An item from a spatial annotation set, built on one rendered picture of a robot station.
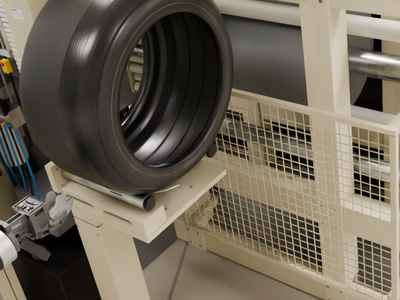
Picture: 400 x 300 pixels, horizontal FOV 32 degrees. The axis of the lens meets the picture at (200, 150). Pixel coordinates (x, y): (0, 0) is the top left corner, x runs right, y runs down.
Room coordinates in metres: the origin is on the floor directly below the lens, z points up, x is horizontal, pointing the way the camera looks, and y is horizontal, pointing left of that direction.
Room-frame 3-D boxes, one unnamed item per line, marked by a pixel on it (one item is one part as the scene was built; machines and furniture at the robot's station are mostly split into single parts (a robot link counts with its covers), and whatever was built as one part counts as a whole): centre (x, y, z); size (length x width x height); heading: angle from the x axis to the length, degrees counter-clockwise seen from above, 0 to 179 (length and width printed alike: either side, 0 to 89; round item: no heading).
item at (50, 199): (1.46, 0.39, 1.03); 0.09 x 0.03 x 0.06; 135
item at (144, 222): (1.67, 0.29, 0.84); 0.36 x 0.09 x 0.06; 45
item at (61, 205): (1.44, 0.37, 1.03); 0.09 x 0.03 x 0.06; 135
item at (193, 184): (1.77, 0.19, 0.80); 0.37 x 0.36 x 0.02; 135
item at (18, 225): (1.37, 0.45, 1.04); 0.12 x 0.08 x 0.09; 135
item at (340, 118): (1.84, -0.21, 0.65); 0.90 x 0.02 x 0.70; 45
